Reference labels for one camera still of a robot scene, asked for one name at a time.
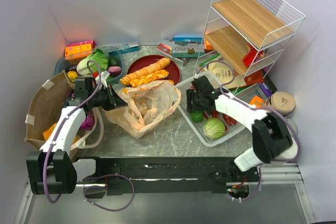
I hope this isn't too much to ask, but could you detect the red snack packet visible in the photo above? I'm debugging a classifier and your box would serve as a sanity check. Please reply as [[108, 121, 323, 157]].
[[243, 44, 265, 68]]

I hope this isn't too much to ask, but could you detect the yellow orange chips bag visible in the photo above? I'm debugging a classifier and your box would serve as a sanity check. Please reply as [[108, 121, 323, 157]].
[[43, 123, 80, 144]]

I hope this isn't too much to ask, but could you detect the green round cabbage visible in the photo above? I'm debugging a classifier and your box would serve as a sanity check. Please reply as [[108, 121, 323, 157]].
[[203, 118, 226, 140]]

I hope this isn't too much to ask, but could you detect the dark green avocado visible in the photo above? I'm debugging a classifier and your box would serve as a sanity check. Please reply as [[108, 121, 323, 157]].
[[108, 55, 120, 67]]

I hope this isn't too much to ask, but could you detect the teal cat picture box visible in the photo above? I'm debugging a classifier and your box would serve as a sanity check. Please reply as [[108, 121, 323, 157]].
[[172, 43, 205, 58]]

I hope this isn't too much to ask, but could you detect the grey paper roll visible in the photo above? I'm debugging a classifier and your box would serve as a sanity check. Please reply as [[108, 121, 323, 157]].
[[287, 118, 298, 137]]

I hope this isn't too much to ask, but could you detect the long orange bread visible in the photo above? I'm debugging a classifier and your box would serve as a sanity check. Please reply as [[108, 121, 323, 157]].
[[120, 65, 165, 86]]

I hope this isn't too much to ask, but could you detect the red round plate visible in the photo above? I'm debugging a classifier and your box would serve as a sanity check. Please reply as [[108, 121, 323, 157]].
[[127, 55, 181, 84]]

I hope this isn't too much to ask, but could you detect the white plastic basket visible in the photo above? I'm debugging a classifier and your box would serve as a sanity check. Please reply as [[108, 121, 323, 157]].
[[176, 77, 245, 147]]

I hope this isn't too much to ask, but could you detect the white paper roll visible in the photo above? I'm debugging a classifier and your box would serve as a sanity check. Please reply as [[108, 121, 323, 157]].
[[271, 139, 299, 163]]

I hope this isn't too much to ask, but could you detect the white wire shelf rack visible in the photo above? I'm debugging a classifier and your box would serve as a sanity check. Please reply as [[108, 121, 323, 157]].
[[195, 0, 306, 96]]

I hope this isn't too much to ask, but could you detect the blue transparent bowl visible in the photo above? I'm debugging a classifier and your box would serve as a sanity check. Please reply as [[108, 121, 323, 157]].
[[54, 46, 125, 84]]

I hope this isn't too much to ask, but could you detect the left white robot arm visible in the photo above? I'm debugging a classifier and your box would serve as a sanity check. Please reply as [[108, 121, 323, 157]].
[[26, 74, 126, 198]]

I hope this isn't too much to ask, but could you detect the yellow lemon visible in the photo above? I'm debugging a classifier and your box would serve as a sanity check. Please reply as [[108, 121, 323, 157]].
[[67, 71, 78, 83]]

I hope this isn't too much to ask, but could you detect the red white box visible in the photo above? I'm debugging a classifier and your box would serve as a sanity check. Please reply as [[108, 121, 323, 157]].
[[156, 43, 185, 66]]

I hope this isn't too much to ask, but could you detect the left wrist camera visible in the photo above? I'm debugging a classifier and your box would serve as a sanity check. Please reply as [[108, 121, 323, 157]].
[[95, 70, 110, 90]]

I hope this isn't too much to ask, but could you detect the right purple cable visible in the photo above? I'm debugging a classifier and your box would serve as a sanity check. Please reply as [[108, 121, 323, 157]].
[[195, 60, 301, 201]]

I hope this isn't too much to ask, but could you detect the green napa cabbage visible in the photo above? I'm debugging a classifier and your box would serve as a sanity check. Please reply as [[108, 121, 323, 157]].
[[76, 49, 108, 76]]

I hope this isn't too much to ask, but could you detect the purple grape snack bag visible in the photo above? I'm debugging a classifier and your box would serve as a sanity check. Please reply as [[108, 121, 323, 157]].
[[80, 110, 95, 130]]

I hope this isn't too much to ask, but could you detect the red box bottom shelf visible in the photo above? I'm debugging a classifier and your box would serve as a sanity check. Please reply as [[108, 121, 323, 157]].
[[244, 70, 264, 86]]

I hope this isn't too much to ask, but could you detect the teal white box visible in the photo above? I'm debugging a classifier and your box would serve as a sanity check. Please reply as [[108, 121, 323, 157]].
[[113, 41, 140, 54]]

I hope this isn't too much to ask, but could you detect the orange plastic grocery bag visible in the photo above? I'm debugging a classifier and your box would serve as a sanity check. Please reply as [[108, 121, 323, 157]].
[[105, 80, 182, 138]]

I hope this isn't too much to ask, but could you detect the beige snack bag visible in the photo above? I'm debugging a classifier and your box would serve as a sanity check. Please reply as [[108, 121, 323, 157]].
[[197, 57, 246, 89]]

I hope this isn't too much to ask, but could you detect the red toy lobster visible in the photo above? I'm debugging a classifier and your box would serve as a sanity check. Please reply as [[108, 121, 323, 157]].
[[188, 84, 238, 127]]

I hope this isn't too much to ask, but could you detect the orange box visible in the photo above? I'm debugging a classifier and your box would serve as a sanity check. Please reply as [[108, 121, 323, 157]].
[[65, 44, 93, 60]]

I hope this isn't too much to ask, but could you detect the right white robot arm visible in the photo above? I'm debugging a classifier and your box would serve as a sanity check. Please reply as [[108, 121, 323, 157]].
[[186, 76, 299, 172]]

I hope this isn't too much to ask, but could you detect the brown paper grocery bag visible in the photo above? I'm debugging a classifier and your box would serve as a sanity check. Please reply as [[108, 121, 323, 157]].
[[24, 69, 104, 162]]

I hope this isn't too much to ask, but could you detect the green bell pepper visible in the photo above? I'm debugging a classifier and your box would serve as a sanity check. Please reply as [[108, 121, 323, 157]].
[[188, 111, 203, 123]]

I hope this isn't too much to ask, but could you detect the pink box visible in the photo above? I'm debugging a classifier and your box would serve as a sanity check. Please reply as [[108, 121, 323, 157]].
[[67, 40, 96, 48]]

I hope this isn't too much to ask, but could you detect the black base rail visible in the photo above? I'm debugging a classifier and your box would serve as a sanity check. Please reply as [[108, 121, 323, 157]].
[[80, 157, 259, 196]]

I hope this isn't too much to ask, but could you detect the braided yellow bread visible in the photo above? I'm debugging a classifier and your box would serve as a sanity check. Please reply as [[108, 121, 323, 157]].
[[130, 69, 169, 88]]

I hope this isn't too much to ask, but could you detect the purple onion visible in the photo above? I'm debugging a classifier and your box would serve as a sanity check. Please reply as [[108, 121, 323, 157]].
[[108, 66, 122, 77]]

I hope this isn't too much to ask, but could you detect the blue box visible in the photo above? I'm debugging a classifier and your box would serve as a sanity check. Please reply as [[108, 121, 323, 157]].
[[172, 35, 203, 43]]

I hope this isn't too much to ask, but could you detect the orange packet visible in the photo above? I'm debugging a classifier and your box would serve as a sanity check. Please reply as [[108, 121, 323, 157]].
[[249, 95, 264, 108]]

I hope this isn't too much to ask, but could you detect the purple pouch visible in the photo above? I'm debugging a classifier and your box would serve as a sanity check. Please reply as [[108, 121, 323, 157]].
[[259, 82, 277, 98]]

